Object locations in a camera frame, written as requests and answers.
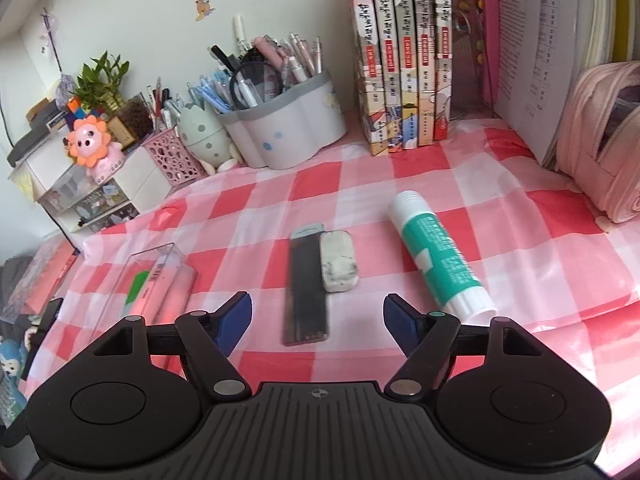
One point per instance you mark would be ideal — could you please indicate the lucky bamboo plant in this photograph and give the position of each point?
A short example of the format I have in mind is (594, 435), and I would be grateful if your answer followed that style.
(102, 80)

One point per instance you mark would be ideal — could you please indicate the white eraser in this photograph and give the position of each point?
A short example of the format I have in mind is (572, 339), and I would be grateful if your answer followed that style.
(339, 260)

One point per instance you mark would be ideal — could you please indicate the stack of printed booklets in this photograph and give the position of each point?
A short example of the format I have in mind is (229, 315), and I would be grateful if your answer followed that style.
(540, 35)

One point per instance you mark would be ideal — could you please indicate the white storage box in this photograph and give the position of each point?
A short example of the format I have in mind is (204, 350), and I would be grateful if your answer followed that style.
(42, 162)

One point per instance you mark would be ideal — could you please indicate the hanging lavender ornament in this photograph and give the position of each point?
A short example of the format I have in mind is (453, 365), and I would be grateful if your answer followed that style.
(49, 35)

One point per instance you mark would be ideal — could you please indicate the stack of grey flat boxes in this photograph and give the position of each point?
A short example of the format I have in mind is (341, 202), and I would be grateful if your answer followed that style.
(35, 135)

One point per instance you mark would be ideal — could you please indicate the green highlighter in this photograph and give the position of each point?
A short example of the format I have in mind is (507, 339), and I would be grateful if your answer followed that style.
(137, 284)

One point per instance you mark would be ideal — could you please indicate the small tan box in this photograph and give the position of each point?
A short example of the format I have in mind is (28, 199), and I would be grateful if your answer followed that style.
(122, 132)

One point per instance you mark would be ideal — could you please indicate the colourful puzzle cube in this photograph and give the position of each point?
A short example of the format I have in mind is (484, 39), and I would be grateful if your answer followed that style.
(75, 106)

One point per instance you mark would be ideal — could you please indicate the grey white flower pen holder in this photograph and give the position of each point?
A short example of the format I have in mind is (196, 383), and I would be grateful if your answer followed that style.
(295, 130)

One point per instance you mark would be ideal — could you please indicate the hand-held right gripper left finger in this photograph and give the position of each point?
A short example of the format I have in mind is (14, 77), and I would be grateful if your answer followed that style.
(235, 320)

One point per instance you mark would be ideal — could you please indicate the green egg pen holder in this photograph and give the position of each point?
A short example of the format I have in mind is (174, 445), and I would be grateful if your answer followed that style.
(205, 135)

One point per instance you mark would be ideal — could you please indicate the pink paper folder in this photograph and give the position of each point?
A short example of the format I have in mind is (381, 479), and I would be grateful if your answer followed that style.
(50, 275)

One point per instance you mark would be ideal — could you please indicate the white green glue stick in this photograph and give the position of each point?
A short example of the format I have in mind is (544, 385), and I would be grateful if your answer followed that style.
(440, 255)

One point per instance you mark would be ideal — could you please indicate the white drawer organizer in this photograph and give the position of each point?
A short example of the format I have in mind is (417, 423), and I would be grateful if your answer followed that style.
(145, 180)

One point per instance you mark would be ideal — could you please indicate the colourful bead abacus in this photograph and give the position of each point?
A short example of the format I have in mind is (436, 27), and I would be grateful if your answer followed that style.
(467, 5)

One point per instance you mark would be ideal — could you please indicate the pink spine illustrated book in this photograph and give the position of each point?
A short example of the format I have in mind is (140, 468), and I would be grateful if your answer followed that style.
(367, 60)

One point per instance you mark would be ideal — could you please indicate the grey cloth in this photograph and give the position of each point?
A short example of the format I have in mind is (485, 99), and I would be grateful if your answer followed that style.
(15, 270)

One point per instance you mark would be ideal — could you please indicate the pink lion toy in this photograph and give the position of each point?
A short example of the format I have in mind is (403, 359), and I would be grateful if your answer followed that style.
(87, 140)

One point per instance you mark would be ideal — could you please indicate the bunch of thin pens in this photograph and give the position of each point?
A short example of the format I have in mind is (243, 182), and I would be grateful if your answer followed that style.
(160, 105)

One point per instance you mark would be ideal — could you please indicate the bunch of pastel pens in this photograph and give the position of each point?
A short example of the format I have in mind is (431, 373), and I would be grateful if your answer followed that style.
(300, 60)

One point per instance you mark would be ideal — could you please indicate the clear plastic pencil box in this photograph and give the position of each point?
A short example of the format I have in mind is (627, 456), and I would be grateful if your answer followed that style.
(150, 259)

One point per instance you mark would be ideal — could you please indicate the pink mesh pen holder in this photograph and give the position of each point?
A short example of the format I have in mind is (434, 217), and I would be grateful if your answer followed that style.
(175, 160)

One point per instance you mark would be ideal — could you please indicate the blue monkey toy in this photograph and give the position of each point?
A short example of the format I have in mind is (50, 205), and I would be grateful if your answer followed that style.
(10, 365)

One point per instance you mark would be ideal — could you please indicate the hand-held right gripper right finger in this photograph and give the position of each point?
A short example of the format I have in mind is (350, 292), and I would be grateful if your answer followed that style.
(400, 320)

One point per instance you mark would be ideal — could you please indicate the black pencil lead case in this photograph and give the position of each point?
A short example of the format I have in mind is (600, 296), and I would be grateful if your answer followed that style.
(304, 295)

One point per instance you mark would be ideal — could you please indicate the white spray bottle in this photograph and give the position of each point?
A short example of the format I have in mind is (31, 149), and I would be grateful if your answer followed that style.
(240, 32)

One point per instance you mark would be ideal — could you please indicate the pink pencil case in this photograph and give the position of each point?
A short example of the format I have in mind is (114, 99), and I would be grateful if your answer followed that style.
(585, 150)

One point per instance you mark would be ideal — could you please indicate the black magnifying glass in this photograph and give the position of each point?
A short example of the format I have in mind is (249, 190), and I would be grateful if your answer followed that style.
(231, 77)

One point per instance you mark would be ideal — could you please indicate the black flat device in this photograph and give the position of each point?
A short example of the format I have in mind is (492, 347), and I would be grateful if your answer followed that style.
(45, 322)

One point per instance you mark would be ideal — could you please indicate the cartoon wall sticker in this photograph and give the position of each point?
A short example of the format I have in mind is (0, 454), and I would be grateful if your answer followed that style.
(204, 8)

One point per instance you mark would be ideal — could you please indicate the pink checked tablecloth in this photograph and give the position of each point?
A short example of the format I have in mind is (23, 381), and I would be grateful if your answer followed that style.
(400, 185)

